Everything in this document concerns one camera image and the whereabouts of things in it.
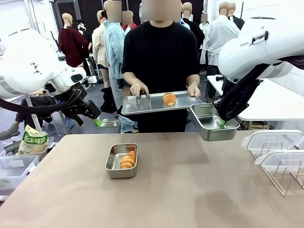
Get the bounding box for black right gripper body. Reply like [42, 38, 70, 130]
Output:
[213, 94, 250, 121]

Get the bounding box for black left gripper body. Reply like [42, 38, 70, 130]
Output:
[66, 95, 102, 120]

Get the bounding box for stainless steel rectangular container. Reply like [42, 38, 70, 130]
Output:
[190, 103, 240, 142]
[104, 142, 139, 179]

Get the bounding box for clear plastic container lid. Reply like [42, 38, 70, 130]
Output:
[241, 129, 304, 160]
[254, 149, 304, 181]

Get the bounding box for metal serving tongs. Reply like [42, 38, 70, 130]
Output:
[135, 91, 152, 105]

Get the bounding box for perforated metal baking tray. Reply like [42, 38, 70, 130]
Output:
[121, 90, 205, 116]

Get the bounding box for golden brown croissant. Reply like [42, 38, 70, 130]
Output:
[119, 150, 137, 170]
[162, 92, 177, 106]

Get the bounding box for person's right forearm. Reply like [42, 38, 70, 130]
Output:
[123, 72, 143, 88]

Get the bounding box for person's left forearm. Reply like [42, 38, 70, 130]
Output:
[186, 74, 200, 87]

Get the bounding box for person's left hand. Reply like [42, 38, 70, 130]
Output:
[187, 85, 201, 98]

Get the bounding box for person's right hand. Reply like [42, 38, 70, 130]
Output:
[130, 82, 150, 98]

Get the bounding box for black clothes pile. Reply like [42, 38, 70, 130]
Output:
[100, 86, 119, 114]

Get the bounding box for blue denim garment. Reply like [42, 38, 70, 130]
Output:
[117, 114, 139, 133]

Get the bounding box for large white table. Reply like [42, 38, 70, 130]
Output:
[206, 75, 304, 122]

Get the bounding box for seated background person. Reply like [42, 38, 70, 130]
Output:
[0, 90, 65, 141]

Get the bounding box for green yellow snack bag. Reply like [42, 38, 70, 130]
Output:
[16, 124, 49, 156]

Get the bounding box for mannequin in beige shirt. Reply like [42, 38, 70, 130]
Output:
[91, 10, 111, 91]

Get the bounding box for mannequin in maroon top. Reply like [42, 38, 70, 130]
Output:
[58, 13, 90, 69]

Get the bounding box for mannequin in light blue fleece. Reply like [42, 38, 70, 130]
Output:
[103, 0, 126, 112]

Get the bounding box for mannequin in white shirt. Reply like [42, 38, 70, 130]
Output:
[200, 1, 241, 74]

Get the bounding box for clear plastic storage bin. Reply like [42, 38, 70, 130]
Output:
[0, 154, 40, 191]

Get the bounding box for mannequin in black jacket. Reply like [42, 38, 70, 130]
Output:
[181, 2, 205, 49]
[228, 2, 246, 31]

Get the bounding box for person torso black t-shirt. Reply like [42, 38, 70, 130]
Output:
[121, 0, 200, 133]

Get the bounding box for mannequin in red garment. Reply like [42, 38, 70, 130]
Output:
[121, 10, 138, 34]

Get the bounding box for black right arm cable sleeve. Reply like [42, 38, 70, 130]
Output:
[217, 59, 265, 122]

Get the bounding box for grey metal base plate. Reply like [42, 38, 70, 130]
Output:
[99, 118, 122, 128]

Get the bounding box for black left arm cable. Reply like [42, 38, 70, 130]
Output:
[0, 87, 83, 115]

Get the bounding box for metal wire rack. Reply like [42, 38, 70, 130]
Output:
[260, 142, 304, 197]

